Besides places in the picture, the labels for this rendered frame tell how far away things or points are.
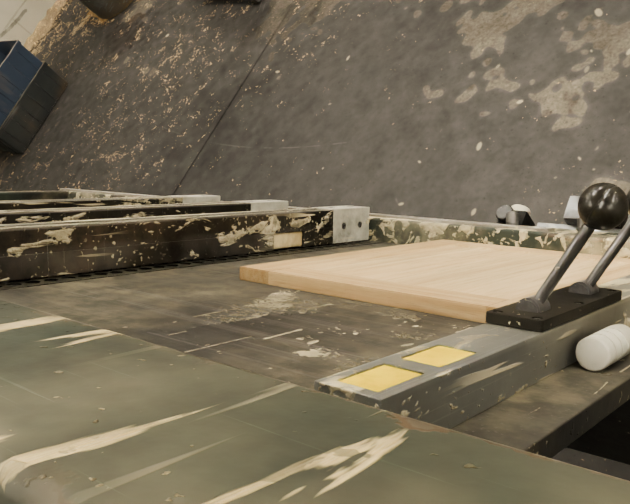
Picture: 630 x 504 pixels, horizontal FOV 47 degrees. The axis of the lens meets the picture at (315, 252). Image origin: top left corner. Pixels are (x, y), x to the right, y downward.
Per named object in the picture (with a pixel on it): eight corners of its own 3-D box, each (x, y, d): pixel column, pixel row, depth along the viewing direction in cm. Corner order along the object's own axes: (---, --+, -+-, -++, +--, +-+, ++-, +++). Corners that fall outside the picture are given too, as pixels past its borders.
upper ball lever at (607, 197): (552, 329, 63) (645, 198, 57) (534, 336, 60) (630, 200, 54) (518, 302, 64) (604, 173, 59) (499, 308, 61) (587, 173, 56)
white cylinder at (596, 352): (608, 375, 60) (637, 357, 66) (611, 340, 60) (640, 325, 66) (573, 368, 62) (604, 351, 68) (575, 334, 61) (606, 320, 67)
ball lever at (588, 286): (600, 309, 72) (684, 195, 66) (586, 315, 69) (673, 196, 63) (568, 286, 74) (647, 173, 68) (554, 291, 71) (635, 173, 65)
